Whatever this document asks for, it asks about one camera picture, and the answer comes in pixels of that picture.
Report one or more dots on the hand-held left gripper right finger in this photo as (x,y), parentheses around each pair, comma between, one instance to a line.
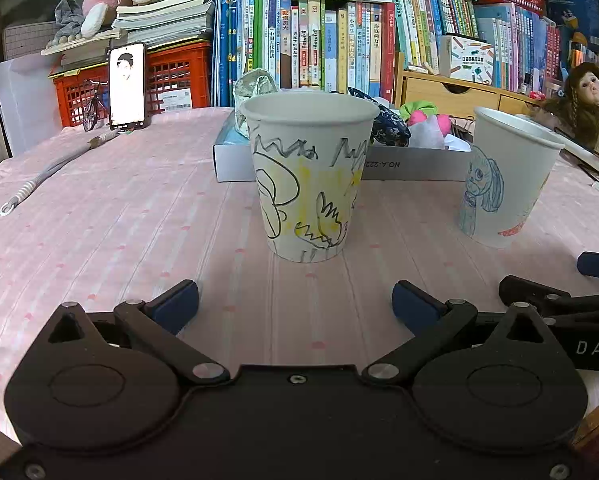
(414,305)

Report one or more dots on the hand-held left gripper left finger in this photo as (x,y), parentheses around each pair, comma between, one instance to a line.
(177,305)

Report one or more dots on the paper cup with blue drawing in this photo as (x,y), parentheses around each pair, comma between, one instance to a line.
(519,175)

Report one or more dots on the white cardboard box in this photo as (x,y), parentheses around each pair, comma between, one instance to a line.
(414,165)

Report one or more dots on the white cloth bundle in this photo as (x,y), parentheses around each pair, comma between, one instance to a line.
(429,135)

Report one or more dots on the navy floral fabric pouch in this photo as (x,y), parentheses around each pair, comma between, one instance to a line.
(392,125)

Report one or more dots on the pink cloth bundle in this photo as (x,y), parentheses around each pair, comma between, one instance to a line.
(444,121)

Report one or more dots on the green cloth bundle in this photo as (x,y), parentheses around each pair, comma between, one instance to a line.
(419,107)

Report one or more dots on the green checked cloth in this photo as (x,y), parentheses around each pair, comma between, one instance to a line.
(254,85)

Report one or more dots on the pink tablecloth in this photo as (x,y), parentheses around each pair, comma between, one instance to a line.
(129,220)

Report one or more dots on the white plastic hoop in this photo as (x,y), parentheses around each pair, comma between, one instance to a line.
(597,160)

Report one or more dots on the brown-haired doll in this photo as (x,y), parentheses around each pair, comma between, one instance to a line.
(587,95)

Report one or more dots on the paper cup with yellow doodles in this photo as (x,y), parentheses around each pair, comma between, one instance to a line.
(309,160)

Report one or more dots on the miniature metal bicycle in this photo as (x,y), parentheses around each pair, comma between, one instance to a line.
(93,107)

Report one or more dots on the wooden desktop drawer unit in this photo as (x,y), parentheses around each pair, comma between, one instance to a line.
(444,92)

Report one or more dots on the smartphone on stand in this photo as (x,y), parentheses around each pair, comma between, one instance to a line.
(127,85)

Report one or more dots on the red plastic crate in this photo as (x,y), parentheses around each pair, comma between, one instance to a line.
(179,75)

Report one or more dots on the white pencil-print box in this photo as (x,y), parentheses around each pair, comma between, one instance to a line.
(467,60)

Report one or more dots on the white sheet board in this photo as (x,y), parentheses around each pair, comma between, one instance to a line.
(24,105)

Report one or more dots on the dark blue cardboard box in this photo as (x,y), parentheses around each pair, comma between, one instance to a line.
(574,10)

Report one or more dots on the stack of paperback workbooks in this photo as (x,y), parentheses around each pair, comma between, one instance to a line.
(169,15)

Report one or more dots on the row of upright books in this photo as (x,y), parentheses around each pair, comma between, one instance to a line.
(304,35)

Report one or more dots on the grey grid board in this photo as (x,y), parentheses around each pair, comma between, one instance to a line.
(24,40)

